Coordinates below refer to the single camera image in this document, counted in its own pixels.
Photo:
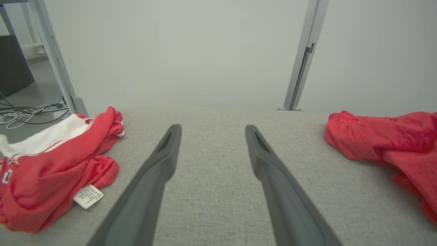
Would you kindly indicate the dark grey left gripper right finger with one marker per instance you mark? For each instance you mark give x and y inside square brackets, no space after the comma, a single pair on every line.
[286,205]

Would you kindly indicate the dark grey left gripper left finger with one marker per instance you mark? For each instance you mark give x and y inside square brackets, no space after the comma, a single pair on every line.
[143,198]

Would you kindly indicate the red and white shirt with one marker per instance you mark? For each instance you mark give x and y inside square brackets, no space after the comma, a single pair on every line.
[51,177]

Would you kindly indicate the red shorts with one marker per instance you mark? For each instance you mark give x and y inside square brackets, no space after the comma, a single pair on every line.
[392,140]

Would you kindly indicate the dark grey cabinet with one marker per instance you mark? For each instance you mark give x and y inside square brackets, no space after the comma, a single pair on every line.
[13,68]

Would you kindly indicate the grey metal frame leg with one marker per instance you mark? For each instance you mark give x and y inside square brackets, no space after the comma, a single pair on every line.
[51,51]

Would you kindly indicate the grey partition post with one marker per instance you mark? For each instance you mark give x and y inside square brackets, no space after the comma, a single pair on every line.
[309,30]

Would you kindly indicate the white metal frame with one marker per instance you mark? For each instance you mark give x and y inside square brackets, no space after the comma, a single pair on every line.
[32,44]

